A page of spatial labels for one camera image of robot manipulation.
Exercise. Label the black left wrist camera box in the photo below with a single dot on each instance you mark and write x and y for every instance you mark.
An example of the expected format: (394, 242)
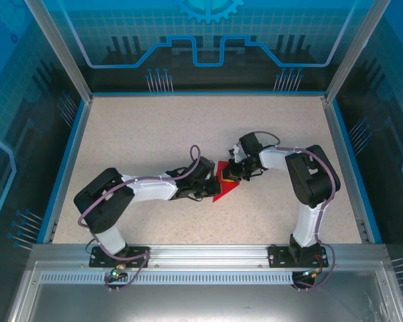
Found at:
(201, 167)

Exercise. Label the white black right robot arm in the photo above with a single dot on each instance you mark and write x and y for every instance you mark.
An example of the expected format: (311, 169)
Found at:
(272, 159)

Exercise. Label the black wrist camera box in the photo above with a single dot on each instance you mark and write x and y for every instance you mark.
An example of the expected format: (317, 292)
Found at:
(251, 143)
(201, 167)

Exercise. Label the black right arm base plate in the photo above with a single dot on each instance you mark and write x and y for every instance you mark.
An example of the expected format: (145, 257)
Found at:
(277, 256)

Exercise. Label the aluminium frame post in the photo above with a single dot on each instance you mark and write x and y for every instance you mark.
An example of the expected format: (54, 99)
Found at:
(356, 50)
(60, 50)

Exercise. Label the blue table edge strip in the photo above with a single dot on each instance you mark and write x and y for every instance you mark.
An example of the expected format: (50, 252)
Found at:
(63, 171)

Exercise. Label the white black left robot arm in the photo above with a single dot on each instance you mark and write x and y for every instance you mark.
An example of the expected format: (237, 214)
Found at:
(151, 191)

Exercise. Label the red cloth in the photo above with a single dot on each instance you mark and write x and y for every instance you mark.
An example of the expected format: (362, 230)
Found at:
(225, 192)

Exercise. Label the aluminium mounting rail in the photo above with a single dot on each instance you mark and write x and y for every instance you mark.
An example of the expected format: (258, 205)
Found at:
(208, 255)

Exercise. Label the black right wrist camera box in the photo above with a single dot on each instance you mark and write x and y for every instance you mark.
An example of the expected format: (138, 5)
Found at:
(251, 143)

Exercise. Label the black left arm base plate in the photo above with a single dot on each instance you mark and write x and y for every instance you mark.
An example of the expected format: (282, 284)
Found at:
(137, 256)

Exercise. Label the grey metal tray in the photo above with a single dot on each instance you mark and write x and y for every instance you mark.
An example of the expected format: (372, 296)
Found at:
(205, 305)

